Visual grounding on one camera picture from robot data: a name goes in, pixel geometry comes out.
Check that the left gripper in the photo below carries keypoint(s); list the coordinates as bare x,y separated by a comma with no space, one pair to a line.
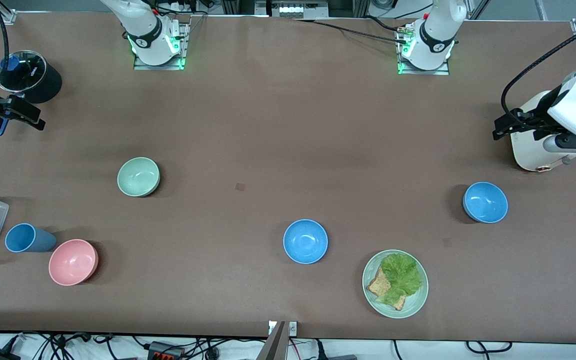
543,108

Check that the blue bowl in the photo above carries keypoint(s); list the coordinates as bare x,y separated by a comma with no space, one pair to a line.
485,201
305,241

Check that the green bowl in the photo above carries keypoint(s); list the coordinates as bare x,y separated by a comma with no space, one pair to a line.
138,176

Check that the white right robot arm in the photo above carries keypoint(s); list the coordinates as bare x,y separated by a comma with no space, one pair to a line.
143,25

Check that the pink bowl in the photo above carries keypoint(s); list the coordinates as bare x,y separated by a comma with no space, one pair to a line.
72,262

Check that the cream white toaster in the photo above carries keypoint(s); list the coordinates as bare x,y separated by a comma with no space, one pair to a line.
528,155

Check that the blue cup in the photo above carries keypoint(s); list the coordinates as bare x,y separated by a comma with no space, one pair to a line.
20,237

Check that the green lettuce leaf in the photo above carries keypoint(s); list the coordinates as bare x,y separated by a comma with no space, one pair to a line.
403,275

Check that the brown bread slice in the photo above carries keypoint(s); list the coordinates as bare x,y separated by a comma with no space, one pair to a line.
379,287

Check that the green plate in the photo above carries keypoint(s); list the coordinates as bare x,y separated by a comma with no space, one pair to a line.
398,311

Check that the white power strip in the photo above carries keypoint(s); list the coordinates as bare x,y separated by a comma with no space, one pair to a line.
293,10

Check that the black orange power box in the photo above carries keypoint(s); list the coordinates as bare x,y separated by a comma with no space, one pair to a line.
165,351

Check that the black plug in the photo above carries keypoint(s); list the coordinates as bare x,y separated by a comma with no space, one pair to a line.
340,357

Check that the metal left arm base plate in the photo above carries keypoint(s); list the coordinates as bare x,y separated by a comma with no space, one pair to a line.
425,72

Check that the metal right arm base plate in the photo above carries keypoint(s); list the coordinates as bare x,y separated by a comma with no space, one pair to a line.
160,67

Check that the white clamp bracket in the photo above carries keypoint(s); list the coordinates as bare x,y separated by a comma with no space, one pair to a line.
293,328

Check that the grey metal camera pole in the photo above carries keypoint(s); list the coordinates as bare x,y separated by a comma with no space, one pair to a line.
274,345

